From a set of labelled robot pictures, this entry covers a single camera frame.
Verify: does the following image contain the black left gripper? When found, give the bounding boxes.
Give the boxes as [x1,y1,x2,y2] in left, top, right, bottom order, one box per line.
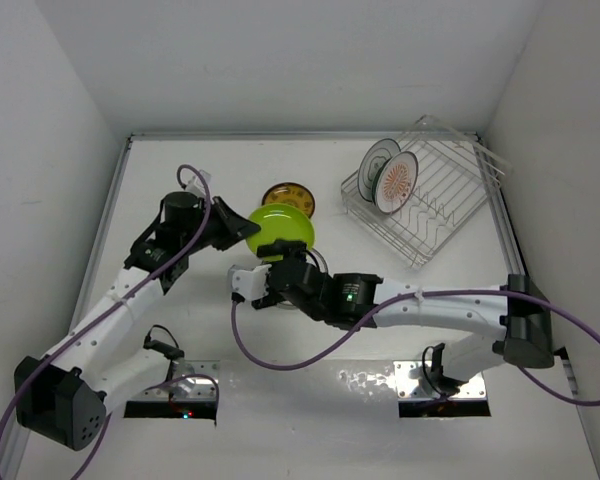
[181,195,259,254]

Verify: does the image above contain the white plate red characters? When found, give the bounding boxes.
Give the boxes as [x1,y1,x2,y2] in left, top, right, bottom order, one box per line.
[277,248,329,310]

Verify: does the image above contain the lime green plate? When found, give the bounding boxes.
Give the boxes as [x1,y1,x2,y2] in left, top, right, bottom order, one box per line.
[246,203,315,254]

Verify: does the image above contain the dark brown patterned plate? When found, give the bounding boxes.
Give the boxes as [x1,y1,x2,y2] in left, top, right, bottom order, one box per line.
[261,182,316,218]

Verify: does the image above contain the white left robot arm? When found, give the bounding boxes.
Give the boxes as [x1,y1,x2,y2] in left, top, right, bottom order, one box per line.
[14,191,261,451]

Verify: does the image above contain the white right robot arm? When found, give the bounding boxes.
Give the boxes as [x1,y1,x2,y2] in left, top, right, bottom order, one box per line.
[231,240,554,396]

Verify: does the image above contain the white plate orange sunburst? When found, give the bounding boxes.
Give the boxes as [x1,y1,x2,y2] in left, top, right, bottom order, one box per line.
[372,151,419,215]

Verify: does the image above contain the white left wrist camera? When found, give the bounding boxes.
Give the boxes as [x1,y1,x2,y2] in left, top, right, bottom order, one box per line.
[185,170,211,198]

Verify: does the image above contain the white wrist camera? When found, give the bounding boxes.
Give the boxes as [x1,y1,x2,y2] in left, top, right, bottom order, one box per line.
[185,170,211,198]
[227,264,270,302]

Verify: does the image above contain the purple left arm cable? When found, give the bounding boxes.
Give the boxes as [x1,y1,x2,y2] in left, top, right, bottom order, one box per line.
[0,163,221,480]

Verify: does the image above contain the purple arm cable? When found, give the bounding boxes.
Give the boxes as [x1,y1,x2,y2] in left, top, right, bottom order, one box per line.
[228,289,600,406]
[0,163,221,480]

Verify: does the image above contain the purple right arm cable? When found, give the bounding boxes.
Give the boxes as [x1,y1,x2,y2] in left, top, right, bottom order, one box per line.
[228,289,600,406]

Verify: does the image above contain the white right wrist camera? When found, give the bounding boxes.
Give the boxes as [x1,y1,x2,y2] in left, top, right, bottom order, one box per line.
[227,264,270,302]

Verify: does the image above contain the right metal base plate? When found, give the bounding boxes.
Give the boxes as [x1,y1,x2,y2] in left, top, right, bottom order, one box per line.
[393,360,488,402]

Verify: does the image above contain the metal base plate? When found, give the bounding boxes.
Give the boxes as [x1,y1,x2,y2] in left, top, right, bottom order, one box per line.
[393,360,488,402]
[139,360,220,402]

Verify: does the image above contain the white plate green ring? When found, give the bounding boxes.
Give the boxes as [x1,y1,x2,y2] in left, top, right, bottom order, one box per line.
[358,138,401,200]

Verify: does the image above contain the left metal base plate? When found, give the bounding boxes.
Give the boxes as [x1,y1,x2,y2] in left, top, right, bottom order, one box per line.
[139,360,220,402]

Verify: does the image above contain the metal wire dish rack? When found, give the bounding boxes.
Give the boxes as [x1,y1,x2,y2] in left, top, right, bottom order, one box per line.
[340,115,512,268]

